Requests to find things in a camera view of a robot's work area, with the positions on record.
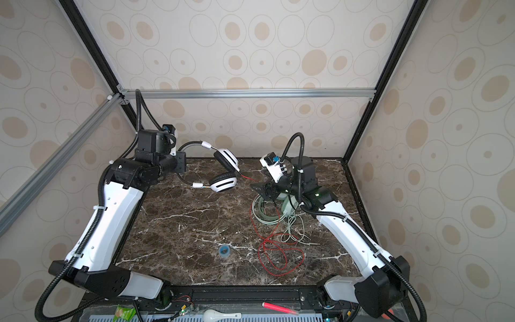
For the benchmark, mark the pink marker pen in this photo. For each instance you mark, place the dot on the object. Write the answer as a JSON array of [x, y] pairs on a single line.
[[279, 308]]

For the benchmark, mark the white black headphones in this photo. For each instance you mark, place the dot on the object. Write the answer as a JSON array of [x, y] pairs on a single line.
[[224, 180]]

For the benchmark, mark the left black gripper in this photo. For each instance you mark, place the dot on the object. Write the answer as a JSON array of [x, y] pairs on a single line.
[[183, 166]]

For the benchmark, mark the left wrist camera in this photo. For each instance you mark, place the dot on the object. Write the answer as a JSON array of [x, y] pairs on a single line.
[[170, 138]]

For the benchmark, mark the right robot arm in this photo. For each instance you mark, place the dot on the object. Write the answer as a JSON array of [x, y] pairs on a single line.
[[384, 279]]

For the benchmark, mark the mint green headphones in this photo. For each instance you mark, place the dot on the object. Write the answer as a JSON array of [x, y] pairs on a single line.
[[274, 212]]

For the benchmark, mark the horizontal aluminium rail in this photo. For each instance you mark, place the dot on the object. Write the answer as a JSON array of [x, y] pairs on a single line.
[[257, 93]]

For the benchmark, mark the small blue tape roll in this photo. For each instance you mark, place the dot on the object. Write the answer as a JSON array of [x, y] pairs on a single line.
[[224, 251]]

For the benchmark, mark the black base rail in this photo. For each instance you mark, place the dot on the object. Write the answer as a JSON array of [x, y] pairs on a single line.
[[249, 296]]

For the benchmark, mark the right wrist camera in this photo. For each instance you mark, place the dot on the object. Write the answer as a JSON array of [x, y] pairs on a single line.
[[271, 162]]

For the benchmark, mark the left diagonal aluminium rail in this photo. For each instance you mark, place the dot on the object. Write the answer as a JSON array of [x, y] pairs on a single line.
[[24, 196]]

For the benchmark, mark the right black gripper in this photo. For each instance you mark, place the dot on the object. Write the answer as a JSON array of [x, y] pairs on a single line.
[[264, 188]]

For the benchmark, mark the green snack packet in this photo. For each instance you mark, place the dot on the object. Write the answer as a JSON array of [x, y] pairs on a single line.
[[124, 314]]

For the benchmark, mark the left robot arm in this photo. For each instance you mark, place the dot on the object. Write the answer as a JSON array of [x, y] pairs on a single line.
[[121, 191]]

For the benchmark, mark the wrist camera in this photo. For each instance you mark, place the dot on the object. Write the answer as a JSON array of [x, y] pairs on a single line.
[[271, 162], [170, 138]]

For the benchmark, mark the white plastic spoon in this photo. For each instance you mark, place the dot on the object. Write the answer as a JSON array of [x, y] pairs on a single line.
[[212, 315]]

